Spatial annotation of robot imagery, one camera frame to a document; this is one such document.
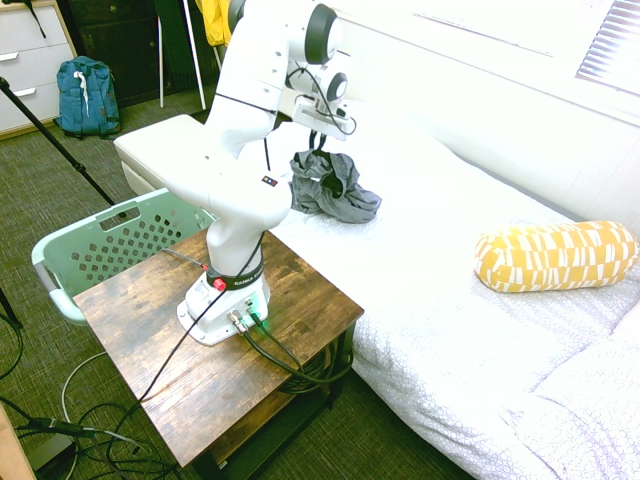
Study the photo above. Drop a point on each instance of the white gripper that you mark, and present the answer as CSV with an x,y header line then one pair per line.
x,y
312,114

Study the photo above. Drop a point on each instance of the grey clothing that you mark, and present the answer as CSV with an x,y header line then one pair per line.
x,y
345,195

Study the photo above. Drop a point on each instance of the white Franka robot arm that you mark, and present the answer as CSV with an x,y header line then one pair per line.
x,y
245,130

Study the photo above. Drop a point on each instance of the white clothes rack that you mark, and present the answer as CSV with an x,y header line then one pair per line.
x,y
161,60

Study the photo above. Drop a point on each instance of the mint green laundry basket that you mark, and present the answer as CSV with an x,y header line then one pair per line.
x,y
65,240

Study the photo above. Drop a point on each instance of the yellow jacket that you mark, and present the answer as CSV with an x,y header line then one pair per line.
x,y
217,20

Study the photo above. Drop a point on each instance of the cream upholstered ottoman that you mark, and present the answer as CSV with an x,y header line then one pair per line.
x,y
155,145

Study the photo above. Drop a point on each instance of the white covered bed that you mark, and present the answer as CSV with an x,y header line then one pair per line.
x,y
425,310

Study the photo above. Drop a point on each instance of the dark wooden cabinet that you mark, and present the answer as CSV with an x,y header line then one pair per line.
x,y
120,45

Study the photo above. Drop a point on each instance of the blue backpack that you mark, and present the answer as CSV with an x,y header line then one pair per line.
x,y
87,95

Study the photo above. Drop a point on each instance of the rustic wooden side table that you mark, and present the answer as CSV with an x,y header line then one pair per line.
x,y
210,380

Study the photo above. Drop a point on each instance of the black tripod leg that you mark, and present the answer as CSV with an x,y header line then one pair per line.
x,y
55,142

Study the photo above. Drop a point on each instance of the yellow white patterned bolster pillow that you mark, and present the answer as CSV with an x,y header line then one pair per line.
x,y
555,255

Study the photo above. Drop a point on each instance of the white drawer dresser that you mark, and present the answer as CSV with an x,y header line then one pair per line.
x,y
30,65

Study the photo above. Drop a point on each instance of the window blind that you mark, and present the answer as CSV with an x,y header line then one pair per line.
x,y
612,45

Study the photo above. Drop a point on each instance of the white patterned quilt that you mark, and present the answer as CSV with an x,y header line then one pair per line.
x,y
590,410

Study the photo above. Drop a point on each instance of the black power adapter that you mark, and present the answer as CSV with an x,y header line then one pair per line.
x,y
60,428

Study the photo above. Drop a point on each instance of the light wooden furniture edge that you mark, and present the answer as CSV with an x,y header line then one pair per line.
x,y
12,450

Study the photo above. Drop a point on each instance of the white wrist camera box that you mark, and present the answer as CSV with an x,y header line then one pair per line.
x,y
336,111

